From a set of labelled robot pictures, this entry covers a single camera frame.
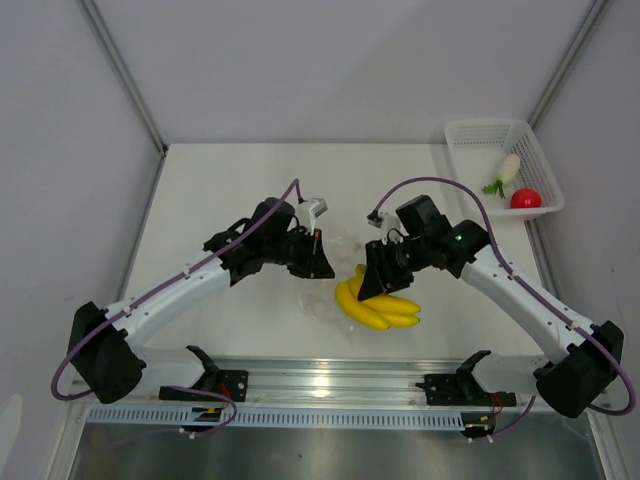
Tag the red tomato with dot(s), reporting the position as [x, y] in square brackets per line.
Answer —
[525, 198]

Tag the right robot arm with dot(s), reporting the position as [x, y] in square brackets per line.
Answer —
[578, 357]

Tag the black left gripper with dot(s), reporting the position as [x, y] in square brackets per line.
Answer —
[315, 264]

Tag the yellow banana bunch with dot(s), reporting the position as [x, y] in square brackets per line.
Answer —
[381, 312]

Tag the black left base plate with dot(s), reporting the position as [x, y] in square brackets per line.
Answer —
[232, 384]

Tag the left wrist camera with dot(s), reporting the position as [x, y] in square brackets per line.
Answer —
[312, 207]

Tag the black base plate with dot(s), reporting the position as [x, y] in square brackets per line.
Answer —
[453, 390]
[232, 384]

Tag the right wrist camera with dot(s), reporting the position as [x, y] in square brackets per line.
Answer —
[381, 220]

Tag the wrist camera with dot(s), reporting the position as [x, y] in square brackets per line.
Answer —
[381, 220]
[312, 207]

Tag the white radish with leaves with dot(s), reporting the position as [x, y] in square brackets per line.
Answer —
[504, 176]

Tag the white slotted cable duct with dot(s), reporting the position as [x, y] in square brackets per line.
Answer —
[280, 417]

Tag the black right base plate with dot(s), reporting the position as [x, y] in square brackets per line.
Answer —
[453, 390]

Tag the clear zip top bag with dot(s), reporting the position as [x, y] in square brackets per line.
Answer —
[316, 298]

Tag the aluminium frame rail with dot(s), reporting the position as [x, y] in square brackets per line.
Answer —
[312, 383]

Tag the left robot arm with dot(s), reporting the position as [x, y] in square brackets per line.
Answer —
[107, 345]

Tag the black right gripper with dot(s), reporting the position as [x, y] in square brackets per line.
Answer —
[378, 254]

